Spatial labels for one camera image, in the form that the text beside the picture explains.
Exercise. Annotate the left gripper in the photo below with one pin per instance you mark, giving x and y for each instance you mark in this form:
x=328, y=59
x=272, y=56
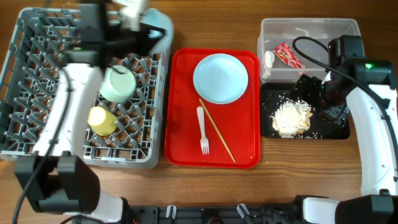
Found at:
x=145, y=34

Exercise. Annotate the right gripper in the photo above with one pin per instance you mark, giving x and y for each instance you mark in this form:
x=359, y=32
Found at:
x=337, y=114

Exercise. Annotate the rice food scraps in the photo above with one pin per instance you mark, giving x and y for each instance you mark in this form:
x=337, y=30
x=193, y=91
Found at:
x=291, y=119

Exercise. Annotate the light green bowl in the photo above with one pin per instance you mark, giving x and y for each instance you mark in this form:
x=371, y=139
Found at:
x=118, y=84

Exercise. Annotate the red snack wrapper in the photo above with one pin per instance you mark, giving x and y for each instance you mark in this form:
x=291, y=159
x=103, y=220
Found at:
x=286, y=55

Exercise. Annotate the white tissue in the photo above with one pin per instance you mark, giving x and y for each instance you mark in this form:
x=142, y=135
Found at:
x=269, y=59

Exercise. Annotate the yellow plastic cup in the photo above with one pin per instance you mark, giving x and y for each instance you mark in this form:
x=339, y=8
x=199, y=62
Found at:
x=101, y=121

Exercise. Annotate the wooden chopstick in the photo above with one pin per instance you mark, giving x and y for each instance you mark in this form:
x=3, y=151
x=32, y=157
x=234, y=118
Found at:
x=217, y=130

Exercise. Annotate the light blue plate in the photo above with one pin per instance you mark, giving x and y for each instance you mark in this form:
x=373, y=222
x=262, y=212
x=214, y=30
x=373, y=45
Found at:
x=220, y=78

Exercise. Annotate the white plastic fork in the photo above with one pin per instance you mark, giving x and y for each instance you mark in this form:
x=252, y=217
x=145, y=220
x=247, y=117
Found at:
x=204, y=142

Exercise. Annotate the light blue bowl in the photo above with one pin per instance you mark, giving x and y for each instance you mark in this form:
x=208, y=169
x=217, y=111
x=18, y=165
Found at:
x=154, y=17

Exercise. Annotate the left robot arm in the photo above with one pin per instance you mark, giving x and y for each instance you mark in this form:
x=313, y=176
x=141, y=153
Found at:
x=55, y=179

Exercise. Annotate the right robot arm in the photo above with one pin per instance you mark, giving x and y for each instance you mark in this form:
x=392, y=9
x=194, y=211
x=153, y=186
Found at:
x=368, y=90

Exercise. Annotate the black waste tray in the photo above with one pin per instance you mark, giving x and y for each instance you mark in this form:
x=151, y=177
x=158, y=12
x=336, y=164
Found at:
x=273, y=94

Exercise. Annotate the grey dishwasher rack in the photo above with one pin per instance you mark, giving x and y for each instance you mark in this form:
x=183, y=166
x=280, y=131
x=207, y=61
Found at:
x=29, y=83

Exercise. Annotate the clear plastic bin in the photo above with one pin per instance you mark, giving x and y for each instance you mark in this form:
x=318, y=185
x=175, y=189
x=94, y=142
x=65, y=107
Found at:
x=275, y=31

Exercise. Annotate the red plastic tray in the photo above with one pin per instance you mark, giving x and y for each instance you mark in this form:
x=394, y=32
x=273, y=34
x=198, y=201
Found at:
x=239, y=122

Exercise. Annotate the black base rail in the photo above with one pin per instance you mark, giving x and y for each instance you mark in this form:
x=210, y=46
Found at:
x=265, y=214

